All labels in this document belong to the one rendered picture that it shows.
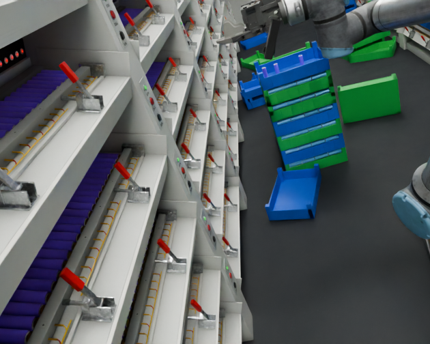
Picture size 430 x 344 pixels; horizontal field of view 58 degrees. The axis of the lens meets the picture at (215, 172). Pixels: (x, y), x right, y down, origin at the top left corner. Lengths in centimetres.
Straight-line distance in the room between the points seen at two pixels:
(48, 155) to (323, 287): 110
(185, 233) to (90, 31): 50
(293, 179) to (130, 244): 138
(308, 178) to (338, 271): 60
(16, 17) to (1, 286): 34
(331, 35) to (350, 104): 114
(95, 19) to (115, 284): 50
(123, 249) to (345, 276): 97
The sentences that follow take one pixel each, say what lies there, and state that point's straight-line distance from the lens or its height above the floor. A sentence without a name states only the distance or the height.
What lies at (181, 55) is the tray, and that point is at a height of 78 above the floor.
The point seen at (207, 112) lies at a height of 54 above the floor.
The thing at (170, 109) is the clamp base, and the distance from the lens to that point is 114.
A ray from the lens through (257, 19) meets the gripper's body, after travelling 118.
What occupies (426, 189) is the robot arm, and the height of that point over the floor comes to 41.
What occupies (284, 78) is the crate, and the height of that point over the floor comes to 51.
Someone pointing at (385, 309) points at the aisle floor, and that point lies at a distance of 138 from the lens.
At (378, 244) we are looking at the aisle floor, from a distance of 157.
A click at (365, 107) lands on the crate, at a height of 7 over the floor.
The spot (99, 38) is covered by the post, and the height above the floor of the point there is 101.
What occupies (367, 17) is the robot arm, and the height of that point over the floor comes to 78.
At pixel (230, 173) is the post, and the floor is 22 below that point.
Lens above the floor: 111
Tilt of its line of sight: 29 degrees down
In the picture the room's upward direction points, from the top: 22 degrees counter-clockwise
